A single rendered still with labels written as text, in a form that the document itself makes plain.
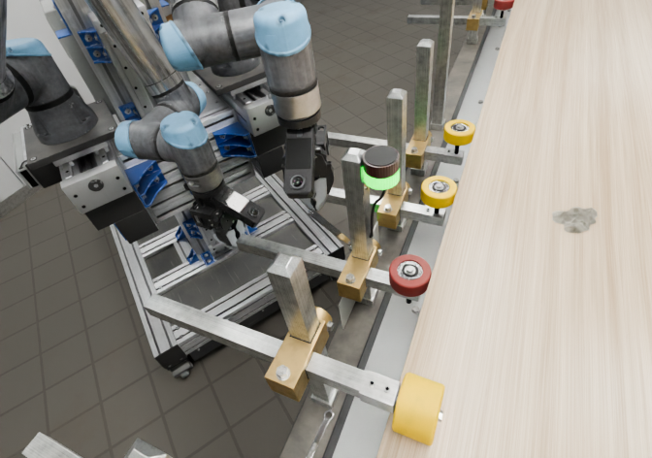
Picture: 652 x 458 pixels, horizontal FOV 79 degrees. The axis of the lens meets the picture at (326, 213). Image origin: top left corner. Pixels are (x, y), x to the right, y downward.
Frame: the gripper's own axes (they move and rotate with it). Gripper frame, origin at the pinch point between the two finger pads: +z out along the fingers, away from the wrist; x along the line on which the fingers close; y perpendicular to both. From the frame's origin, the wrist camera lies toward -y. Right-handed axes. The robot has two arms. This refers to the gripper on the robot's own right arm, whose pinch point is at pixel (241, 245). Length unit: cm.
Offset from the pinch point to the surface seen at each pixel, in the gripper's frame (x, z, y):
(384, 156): -3.8, -31.1, -35.9
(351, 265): 0.0, -4.4, -29.4
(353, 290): 5.0, -3.3, -31.6
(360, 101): -207, 82, 51
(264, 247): 0.9, -3.4, -8.2
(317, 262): 0.9, -3.4, -21.8
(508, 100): -67, -7, -52
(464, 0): -173, 0, -22
